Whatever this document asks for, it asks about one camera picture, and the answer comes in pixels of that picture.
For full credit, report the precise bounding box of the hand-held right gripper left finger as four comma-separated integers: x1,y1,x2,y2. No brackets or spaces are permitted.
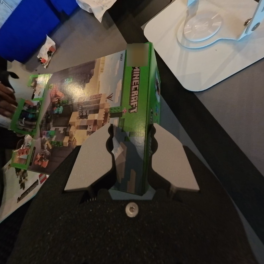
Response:
64,124,115,193

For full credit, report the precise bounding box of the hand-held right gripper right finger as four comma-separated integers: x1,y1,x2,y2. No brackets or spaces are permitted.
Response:
147,124,200,192

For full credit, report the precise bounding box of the green toy brick box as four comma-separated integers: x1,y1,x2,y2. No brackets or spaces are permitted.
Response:
0,42,162,225

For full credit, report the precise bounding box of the person's left hand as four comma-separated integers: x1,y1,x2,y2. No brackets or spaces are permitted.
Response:
0,82,19,119

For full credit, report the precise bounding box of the white plastic parts bag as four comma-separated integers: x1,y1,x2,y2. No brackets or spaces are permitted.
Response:
37,35,57,69

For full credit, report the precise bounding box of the white paper bag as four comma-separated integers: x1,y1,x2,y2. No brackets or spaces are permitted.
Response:
76,0,115,23

